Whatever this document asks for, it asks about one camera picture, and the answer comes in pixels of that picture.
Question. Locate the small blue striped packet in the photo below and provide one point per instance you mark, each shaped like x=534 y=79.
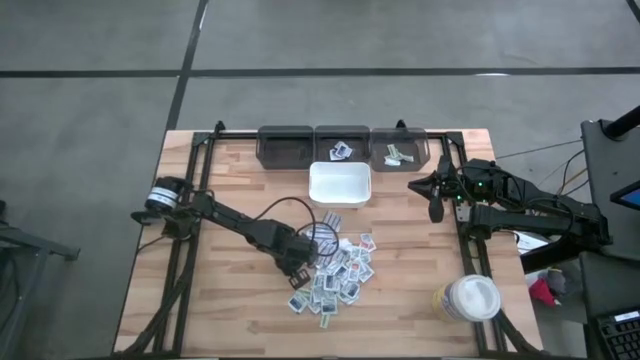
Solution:
x=332 y=222

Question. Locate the grey glove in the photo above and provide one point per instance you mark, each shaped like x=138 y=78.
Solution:
x=557 y=281

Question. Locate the black keyboard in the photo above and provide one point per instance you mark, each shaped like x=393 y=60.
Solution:
x=622 y=342

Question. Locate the grey translucent bin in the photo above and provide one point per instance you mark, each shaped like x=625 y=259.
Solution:
x=417 y=145
x=322 y=142
x=285 y=150

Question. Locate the green print bandage packet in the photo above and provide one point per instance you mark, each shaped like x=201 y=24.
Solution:
x=325 y=321
x=391 y=150

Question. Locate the white paper sheet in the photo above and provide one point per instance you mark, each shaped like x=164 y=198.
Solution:
x=529 y=244

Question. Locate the white bandage packet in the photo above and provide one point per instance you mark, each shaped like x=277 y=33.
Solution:
x=392 y=161
x=406 y=157

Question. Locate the large blue striped packet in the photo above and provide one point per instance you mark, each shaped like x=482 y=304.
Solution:
x=327 y=250

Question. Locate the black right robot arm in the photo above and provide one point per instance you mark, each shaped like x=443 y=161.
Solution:
x=540 y=220

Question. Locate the black diagonal bar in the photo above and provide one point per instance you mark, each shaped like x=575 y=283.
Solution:
x=555 y=256

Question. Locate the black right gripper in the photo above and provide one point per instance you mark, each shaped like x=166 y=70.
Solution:
x=457 y=186

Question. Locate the tablet with blue screen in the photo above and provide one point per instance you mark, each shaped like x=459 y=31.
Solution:
x=631 y=197

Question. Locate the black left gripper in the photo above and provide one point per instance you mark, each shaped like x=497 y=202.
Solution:
x=295 y=247

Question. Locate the blue print alcohol pad packet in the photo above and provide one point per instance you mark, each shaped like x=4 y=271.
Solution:
x=335 y=156
x=332 y=283
x=298 y=303
x=343 y=149
x=315 y=300
x=329 y=307
x=351 y=294

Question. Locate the black pole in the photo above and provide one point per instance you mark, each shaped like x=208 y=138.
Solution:
x=622 y=124

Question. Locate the white paper packet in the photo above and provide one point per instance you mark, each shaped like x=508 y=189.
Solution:
x=344 y=250
x=365 y=256
x=366 y=273

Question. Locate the dark cabinet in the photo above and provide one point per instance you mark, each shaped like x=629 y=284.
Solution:
x=610 y=285

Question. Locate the red cloth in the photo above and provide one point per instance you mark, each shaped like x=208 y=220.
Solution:
x=542 y=294

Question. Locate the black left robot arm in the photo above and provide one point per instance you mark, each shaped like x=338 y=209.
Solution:
x=230 y=222

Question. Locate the white plastic bin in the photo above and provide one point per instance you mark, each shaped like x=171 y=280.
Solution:
x=340 y=182

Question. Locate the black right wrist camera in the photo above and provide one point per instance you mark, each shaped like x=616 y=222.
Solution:
x=462 y=167

